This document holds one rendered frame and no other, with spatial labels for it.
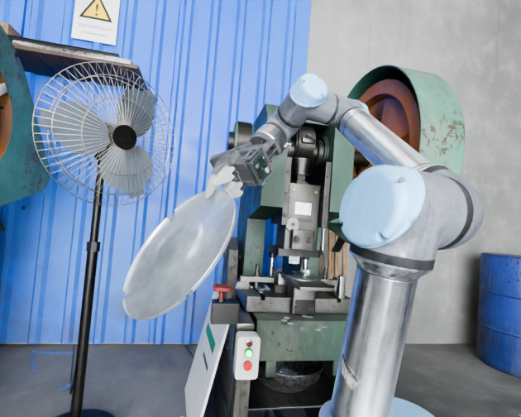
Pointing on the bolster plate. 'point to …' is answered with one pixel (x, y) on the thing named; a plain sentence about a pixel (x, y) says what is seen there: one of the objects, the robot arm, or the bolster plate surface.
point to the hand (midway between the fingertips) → (209, 197)
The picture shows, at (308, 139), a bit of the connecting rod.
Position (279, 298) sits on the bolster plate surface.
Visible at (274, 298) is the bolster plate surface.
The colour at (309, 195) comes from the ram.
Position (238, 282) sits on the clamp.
